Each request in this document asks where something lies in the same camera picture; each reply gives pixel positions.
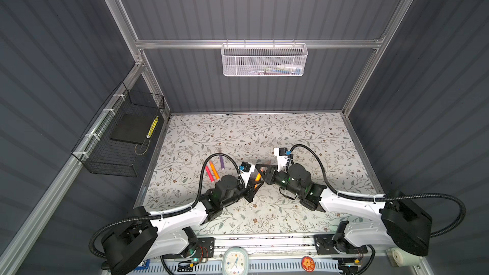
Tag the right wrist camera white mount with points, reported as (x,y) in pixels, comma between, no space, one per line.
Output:
(284,158)

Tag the white tape roll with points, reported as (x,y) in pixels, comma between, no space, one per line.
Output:
(401,258)

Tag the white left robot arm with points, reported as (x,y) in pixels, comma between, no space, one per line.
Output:
(145,235)

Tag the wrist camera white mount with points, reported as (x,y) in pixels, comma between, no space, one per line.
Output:
(245,171)
(284,158)

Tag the pink highlighter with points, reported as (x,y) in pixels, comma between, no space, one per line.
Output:
(210,175)

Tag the black pad in basket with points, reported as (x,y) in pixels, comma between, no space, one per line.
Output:
(132,129)

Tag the aluminium enclosure frame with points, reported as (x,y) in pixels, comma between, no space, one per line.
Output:
(15,254)

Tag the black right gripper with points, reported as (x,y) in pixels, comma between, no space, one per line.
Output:
(272,175)

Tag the white wire basket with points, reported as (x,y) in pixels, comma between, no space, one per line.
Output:
(268,60)

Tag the yellow highlighter in basket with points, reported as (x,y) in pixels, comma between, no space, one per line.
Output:
(152,127)

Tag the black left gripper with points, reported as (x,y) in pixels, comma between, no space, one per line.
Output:
(248,190)

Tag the purple highlighter pen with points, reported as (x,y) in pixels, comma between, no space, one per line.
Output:
(222,163)

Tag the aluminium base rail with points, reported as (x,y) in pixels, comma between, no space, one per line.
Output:
(283,254)

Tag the black wire basket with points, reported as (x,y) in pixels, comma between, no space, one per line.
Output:
(100,155)

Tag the red round sticker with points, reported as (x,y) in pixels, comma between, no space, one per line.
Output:
(308,264)

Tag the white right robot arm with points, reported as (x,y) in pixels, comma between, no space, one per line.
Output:
(395,223)

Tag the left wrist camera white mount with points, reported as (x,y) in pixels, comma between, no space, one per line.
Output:
(245,171)

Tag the white analog clock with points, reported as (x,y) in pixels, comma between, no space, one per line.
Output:
(235,261)

